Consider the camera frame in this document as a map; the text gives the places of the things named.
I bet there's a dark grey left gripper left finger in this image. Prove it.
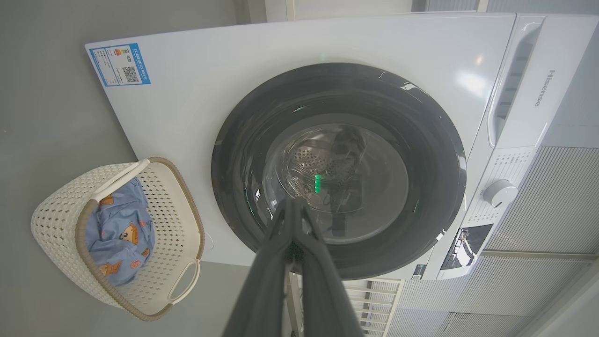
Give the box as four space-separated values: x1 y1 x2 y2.
224 199 294 337

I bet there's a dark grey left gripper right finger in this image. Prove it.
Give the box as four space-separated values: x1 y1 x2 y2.
295 199 365 337

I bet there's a blue bear print garment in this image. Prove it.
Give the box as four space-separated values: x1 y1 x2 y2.
85 178 156 287

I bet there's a dark round washer door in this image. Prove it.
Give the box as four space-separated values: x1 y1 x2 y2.
211 62 468 280

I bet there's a steel perforated washer drum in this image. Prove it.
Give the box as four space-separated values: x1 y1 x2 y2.
285 139 340 188

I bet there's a white washing machine dial knob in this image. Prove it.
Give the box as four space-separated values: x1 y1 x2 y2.
483 180 519 208

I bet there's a white front-load washing machine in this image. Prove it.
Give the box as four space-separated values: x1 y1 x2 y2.
85 12 599 281

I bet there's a white metal railing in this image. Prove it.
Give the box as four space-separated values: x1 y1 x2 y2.
344 278 405 337

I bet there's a cream perforated laundry basket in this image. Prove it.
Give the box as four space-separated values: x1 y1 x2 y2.
31 157 205 322

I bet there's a blue energy label sticker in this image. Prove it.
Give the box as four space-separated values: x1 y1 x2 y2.
89 43 151 87

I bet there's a white detergent drawer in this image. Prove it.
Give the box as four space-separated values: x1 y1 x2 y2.
487 14 599 149

